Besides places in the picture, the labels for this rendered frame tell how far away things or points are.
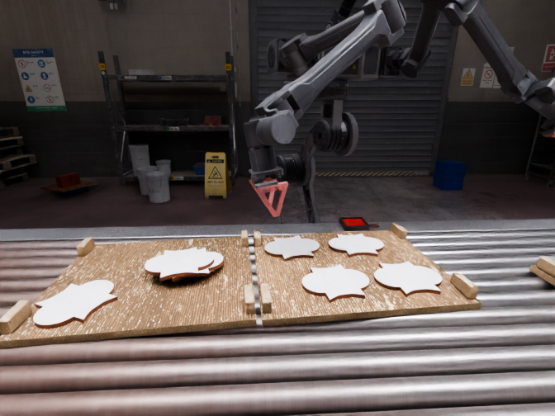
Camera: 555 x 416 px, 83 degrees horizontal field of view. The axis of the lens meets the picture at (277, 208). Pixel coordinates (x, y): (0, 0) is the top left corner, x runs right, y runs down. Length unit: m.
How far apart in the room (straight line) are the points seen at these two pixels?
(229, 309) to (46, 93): 5.99
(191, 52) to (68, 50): 1.84
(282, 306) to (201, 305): 0.15
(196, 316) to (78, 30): 5.77
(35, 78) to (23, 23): 0.74
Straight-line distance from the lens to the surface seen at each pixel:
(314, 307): 0.61
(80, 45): 6.13
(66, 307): 0.69
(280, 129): 0.62
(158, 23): 5.73
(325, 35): 1.11
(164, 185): 4.38
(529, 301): 0.83
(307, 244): 0.81
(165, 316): 0.61
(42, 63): 6.41
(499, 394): 0.59
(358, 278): 0.69
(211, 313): 0.60
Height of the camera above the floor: 1.29
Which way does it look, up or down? 19 degrees down
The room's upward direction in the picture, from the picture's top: straight up
